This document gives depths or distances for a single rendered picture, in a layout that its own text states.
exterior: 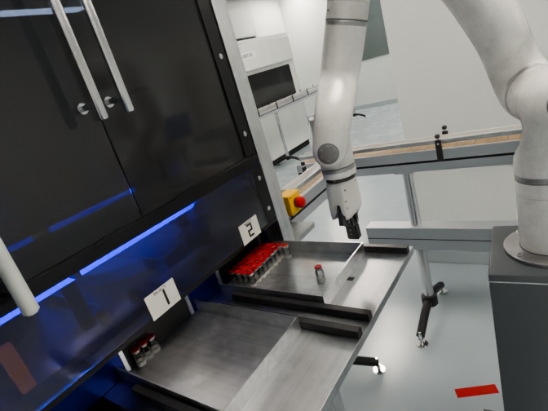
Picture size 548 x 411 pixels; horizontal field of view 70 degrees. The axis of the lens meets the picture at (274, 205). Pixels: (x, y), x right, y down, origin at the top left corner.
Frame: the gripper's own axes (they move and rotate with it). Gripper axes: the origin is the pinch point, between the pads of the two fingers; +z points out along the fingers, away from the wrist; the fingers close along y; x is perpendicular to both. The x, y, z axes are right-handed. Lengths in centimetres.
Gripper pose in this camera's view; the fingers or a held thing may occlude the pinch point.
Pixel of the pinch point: (353, 231)
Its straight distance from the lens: 104.3
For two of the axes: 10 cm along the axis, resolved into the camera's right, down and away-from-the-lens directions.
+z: 2.8, 9.1, 3.2
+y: -5.4, 4.2, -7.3
